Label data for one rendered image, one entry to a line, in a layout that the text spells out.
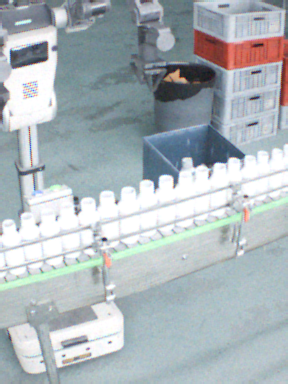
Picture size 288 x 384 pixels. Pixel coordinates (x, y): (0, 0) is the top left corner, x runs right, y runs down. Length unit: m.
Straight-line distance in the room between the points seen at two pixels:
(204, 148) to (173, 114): 1.30
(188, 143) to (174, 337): 0.93
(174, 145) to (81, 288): 0.93
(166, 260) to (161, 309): 1.14
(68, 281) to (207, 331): 1.27
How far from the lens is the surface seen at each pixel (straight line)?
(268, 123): 4.38
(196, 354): 2.65
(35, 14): 1.96
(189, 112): 3.73
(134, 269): 1.69
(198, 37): 4.05
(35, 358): 2.43
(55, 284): 1.61
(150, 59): 1.57
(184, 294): 2.94
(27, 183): 2.18
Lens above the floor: 2.05
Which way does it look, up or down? 34 degrees down
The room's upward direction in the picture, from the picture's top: 1 degrees clockwise
